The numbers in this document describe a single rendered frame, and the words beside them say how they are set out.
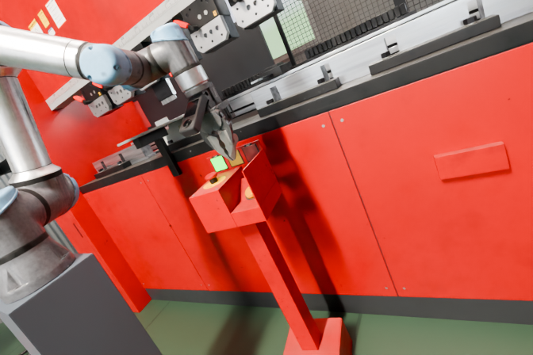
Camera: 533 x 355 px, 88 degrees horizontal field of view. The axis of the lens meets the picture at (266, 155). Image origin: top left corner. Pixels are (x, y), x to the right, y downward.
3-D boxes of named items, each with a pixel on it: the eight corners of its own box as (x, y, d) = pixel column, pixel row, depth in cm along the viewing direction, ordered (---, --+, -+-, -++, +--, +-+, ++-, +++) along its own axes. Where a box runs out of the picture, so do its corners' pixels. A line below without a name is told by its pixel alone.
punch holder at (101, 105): (95, 118, 147) (78, 89, 143) (109, 114, 154) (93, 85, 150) (110, 109, 139) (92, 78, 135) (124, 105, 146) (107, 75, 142)
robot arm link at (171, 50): (152, 38, 70) (182, 22, 69) (175, 78, 73) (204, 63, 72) (140, 35, 62) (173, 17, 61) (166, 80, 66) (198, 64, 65)
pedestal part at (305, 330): (301, 350, 94) (234, 219, 82) (304, 334, 99) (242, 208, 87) (318, 350, 92) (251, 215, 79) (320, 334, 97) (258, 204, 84)
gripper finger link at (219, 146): (239, 152, 80) (224, 124, 77) (231, 162, 75) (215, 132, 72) (231, 155, 81) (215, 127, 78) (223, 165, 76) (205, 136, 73)
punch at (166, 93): (161, 105, 129) (151, 86, 127) (164, 104, 130) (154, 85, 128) (175, 98, 124) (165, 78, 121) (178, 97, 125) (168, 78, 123)
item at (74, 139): (118, 311, 189) (-129, -43, 135) (195, 232, 259) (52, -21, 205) (139, 313, 176) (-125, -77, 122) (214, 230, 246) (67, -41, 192)
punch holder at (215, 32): (199, 55, 105) (178, 11, 101) (212, 52, 112) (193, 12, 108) (228, 37, 98) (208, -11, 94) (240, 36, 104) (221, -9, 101)
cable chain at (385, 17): (306, 59, 130) (303, 51, 129) (310, 58, 135) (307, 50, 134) (407, 13, 107) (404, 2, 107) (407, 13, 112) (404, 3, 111)
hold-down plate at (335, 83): (259, 117, 101) (256, 110, 100) (266, 113, 105) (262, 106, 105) (338, 88, 85) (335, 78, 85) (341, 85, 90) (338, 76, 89)
